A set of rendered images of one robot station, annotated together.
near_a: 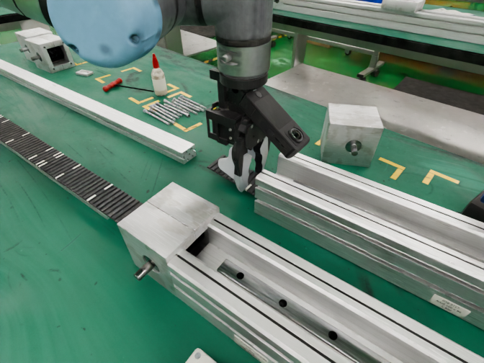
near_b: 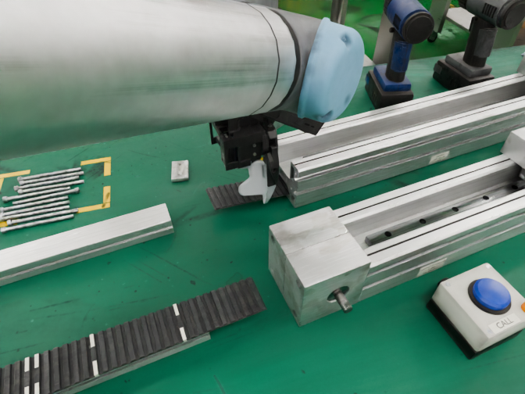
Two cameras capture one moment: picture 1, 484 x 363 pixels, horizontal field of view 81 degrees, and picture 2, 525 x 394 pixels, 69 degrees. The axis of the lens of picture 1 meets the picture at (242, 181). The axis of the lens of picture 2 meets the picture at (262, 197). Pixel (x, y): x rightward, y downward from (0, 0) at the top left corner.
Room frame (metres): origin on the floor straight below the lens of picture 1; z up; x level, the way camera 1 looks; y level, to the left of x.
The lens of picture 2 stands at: (0.16, 0.38, 1.25)
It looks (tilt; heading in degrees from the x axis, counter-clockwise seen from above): 45 degrees down; 302
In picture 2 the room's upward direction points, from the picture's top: straight up
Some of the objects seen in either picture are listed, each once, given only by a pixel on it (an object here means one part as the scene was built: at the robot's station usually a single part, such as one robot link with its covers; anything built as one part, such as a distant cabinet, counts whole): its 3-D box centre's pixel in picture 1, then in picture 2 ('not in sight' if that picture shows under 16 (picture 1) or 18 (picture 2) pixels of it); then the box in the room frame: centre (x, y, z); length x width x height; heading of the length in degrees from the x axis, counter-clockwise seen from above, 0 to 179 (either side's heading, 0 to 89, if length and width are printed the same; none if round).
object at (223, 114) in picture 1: (240, 107); (244, 119); (0.42, 0.00, 0.94); 0.09 x 0.08 x 0.12; 55
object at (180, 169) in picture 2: not in sight; (180, 170); (0.57, 0.01, 0.78); 0.05 x 0.03 x 0.01; 130
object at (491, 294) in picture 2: not in sight; (490, 295); (0.05, 0.04, 0.84); 0.04 x 0.04 x 0.02
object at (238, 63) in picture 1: (242, 57); not in sight; (0.41, 0.00, 1.02); 0.08 x 0.08 x 0.05
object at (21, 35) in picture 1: (35, 46); not in sight; (1.13, 0.77, 0.83); 0.11 x 0.10 x 0.10; 142
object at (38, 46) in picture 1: (47, 54); not in sight; (1.05, 0.68, 0.83); 0.11 x 0.10 x 0.10; 145
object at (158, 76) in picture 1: (158, 74); not in sight; (0.83, 0.25, 0.84); 0.04 x 0.04 x 0.12
